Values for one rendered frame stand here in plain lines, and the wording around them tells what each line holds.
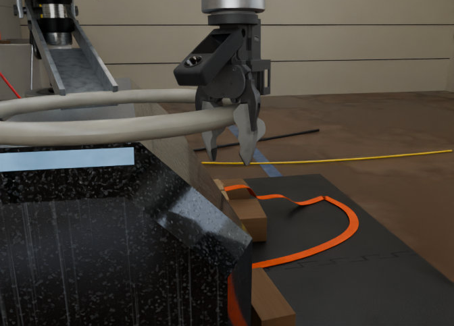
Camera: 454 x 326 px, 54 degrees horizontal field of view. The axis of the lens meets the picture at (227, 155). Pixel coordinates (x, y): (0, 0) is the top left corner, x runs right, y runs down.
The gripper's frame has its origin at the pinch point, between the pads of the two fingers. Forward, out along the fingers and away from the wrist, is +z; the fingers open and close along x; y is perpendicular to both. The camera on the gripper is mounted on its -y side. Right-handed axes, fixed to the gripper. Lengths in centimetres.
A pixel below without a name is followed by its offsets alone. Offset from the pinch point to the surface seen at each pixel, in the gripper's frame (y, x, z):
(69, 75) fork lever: 19, 57, -10
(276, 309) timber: 63, 21, 67
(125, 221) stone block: 1.3, 23.1, 15.5
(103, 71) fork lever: 19, 45, -11
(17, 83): 171, 313, 10
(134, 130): -15.0, 3.8, -5.9
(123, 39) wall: 388, 403, -30
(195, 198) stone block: 15.8, 17.7, 14.3
